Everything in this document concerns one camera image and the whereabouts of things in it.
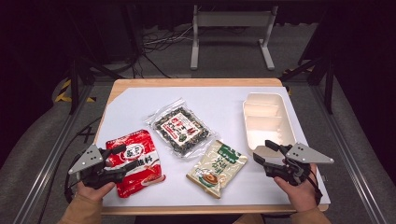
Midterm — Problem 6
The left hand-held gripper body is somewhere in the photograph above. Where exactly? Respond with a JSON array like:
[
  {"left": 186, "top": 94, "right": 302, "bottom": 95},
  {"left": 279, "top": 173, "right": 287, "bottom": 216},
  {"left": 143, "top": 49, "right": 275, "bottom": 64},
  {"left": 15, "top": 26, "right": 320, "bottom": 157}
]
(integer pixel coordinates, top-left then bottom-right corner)
[{"left": 67, "top": 144, "right": 127, "bottom": 189}]

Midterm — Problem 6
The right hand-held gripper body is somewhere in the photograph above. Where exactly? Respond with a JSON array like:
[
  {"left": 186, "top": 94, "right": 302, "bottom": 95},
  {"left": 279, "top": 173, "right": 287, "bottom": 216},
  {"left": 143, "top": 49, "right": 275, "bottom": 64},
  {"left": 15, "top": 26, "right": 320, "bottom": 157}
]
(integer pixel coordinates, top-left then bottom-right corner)
[{"left": 263, "top": 142, "right": 335, "bottom": 187}]

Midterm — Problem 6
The red seasoning packet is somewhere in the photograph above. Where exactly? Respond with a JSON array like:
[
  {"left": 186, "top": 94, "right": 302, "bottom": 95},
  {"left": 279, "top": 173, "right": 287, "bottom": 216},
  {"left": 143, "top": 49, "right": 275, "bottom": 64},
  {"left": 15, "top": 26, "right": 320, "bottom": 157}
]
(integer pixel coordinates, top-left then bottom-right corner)
[{"left": 105, "top": 129, "right": 167, "bottom": 199}]

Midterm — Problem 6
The white divided container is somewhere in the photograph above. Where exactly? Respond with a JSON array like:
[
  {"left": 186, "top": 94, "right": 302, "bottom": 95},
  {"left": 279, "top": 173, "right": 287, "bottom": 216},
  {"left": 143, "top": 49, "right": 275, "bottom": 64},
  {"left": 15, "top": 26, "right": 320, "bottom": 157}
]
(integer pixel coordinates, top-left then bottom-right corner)
[{"left": 241, "top": 91, "right": 298, "bottom": 159}]

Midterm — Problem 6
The beige and green seasoning packet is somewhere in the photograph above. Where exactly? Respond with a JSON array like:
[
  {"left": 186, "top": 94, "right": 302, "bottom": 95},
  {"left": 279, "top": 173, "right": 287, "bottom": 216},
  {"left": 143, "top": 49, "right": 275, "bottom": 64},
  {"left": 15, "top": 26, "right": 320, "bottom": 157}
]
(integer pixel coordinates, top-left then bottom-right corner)
[{"left": 185, "top": 139, "right": 249, "bottom": 200}]

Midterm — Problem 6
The person's left hand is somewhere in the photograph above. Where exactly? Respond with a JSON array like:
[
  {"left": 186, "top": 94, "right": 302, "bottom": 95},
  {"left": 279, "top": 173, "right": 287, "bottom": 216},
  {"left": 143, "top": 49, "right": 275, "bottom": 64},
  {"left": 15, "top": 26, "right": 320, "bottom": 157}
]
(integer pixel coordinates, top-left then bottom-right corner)
[{"left": 76, "top": 180, "right": 117, "bottom": 203}]

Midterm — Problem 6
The person's right hand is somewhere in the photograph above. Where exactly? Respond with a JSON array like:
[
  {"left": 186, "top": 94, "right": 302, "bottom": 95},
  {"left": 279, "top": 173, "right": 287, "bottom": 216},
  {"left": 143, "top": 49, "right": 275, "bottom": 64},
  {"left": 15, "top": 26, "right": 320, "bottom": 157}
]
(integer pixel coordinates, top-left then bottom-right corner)
[{"left": 274, "top": 162, "right": 319, "bottom": 214}]

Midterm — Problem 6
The clear seaweed packet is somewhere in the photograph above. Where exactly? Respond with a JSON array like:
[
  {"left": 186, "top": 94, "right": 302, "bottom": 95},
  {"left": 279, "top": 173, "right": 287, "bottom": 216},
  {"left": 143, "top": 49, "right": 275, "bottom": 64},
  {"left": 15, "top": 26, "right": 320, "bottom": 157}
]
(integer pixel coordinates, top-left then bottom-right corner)
[{"left": 144, "top": 97, "right": 219, "bottom": 161}]

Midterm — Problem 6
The white table sheet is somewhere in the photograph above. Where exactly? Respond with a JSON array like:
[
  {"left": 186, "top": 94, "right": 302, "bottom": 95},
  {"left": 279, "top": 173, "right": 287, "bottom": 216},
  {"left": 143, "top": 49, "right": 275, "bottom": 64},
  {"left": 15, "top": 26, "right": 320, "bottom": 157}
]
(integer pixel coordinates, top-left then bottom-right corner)
[{"left": 94, "top": 86, "right": 332, "bottom": 208}]

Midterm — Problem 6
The yellow and black floor tape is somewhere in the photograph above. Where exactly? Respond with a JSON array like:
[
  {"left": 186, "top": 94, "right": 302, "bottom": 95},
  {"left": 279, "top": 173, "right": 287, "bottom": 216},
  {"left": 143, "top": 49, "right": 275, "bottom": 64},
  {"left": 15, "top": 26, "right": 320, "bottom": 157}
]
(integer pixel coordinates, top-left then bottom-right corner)
[{"left": 53, "top": 78, "right": 97, "bottom": 104}]

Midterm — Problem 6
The white metal stand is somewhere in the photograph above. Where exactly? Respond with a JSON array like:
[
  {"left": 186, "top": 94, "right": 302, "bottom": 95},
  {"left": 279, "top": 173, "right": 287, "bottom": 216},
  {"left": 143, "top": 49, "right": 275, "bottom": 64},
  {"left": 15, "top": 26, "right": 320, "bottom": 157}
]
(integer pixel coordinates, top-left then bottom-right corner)
[{"left": 190, "top": 4, "right": 280, "bottom": 71}]

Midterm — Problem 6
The black floor cable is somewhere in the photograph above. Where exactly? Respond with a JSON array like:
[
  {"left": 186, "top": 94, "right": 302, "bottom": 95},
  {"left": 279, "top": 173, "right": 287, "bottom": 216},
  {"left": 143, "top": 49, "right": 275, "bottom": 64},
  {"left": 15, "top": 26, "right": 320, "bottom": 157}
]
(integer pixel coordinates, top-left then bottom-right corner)
[{"left": 36, "top": 116, "right": 104, "bottom": 224}]

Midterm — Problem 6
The left hand-held gripper cable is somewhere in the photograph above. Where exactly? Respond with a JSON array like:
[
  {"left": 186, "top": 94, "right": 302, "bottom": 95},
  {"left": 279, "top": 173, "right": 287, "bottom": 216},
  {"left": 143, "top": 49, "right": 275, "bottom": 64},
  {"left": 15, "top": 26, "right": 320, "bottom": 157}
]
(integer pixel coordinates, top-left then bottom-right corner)
[{"left": 63, "top": 152, "right": 82, "bottom": 204}]

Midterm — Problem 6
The hand-held gripper cable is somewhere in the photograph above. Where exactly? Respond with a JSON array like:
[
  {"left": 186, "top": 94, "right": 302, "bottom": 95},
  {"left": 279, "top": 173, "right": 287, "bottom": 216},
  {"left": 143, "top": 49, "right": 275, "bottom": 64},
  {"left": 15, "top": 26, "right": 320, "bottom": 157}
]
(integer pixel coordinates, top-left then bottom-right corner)
[
  {"left": 307, "top": 169, "right": 325, "bottom": 207},
  {"left": 63, "top": 152, "right": 82, "bottom": 204}
]

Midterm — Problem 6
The right hand-held gripper cable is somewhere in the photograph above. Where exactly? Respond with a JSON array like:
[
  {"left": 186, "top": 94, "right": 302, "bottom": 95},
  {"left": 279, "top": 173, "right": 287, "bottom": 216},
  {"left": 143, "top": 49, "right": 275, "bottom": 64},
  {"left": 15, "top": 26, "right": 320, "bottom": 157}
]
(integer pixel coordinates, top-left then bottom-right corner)
[{"left": 307, "top": 169, "right": 325, "bottom": 207}]

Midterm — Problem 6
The aluminium floor rail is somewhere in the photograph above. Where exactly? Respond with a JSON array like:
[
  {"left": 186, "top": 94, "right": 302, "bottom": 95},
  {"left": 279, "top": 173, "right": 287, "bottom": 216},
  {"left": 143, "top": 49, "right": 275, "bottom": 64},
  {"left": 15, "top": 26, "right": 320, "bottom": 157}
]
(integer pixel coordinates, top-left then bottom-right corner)
[
  {"left": 310, "top": 83, "right": 390, "bottom": 224},
  {"left": 11, "top": 83, "right": 95, "bottom": 224}
]

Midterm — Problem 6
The bundle of floor cables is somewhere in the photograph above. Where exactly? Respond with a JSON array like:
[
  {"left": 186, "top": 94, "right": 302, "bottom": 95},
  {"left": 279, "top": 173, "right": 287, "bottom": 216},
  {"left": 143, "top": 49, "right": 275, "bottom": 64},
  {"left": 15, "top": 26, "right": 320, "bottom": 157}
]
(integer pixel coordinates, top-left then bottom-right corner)
[{"left": 141, "top": 23, "right": 194, "bottom": 52}]

